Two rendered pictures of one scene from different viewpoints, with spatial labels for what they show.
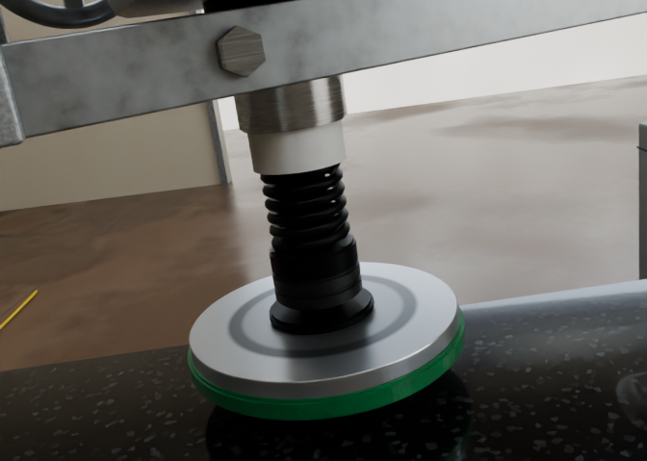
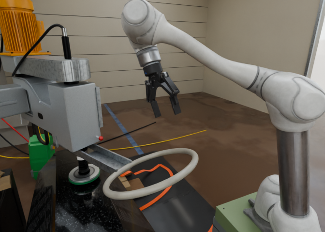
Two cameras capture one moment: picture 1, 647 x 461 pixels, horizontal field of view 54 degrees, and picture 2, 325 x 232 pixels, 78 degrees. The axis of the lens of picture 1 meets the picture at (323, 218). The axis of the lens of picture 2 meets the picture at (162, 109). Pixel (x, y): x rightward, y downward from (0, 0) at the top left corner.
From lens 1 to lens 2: 156 cm
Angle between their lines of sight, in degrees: 56
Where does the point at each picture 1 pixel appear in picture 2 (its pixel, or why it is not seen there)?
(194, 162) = not seen: hidden behind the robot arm
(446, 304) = (83, 179)
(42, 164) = (246, 94)
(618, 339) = (91, 198)
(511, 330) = (94, 189)
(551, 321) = (96, 192)
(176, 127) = not seen: hidden behind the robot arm
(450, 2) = (80, 153)
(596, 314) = (98, 196)
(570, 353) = (87, 194)
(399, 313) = (82, 177)
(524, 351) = (88, 191)
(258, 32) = not seen: hidden behind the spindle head
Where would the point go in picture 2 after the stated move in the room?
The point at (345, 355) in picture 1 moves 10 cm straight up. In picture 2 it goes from (73, 176) to (71, 164)
